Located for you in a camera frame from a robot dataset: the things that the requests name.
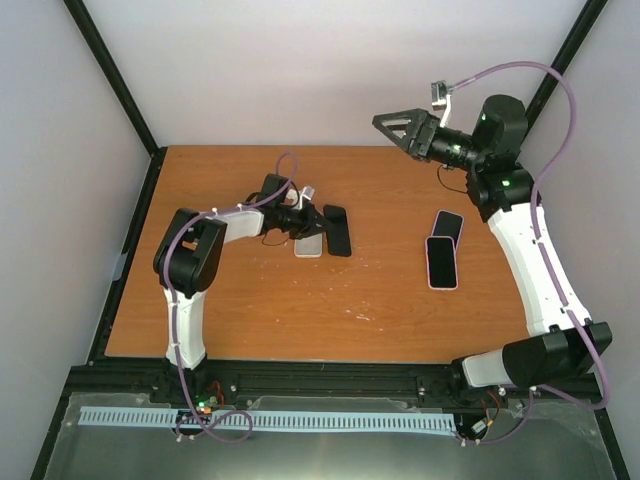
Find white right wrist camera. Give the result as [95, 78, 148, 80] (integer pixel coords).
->
[430, 80, 454, 128]

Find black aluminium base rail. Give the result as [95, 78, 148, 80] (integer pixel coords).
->
[64, 357, 599, 416]

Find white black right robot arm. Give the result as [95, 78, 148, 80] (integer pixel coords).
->
[372, 94, 613, 389]

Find black left frame post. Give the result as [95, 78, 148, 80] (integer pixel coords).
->
[63, 0, 165, 161]

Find black phone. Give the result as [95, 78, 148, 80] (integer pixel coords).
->
[323, 205, 352, 257]

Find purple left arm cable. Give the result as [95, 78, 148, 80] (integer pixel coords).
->
[162, 151, 301, 445]

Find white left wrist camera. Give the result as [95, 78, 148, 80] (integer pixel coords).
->
[287, 186, 315, 210]

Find light blue slotted cable duct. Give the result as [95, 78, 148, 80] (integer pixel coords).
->
[77, 406, 457, 436]

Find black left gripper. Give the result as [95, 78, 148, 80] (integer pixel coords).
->
[276, 203, 333, 240]

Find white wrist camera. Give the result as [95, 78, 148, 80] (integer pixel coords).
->
[287, 186, 315, 210]
[430, 80, 454, 128]

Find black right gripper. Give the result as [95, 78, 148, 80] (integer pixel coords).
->
[371, 108, 485, 171]

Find black right frame post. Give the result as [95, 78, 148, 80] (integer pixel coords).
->
[502, 0, 610, 161]

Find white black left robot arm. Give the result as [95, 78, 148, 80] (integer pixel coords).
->
[153, 173, 352, 403]

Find black frame post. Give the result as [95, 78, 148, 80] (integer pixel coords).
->
[63, 0, 165, 161]
[502, 0, 610, 161]

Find cream white phone case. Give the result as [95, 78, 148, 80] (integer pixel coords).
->
[294, 234, 323, 259]

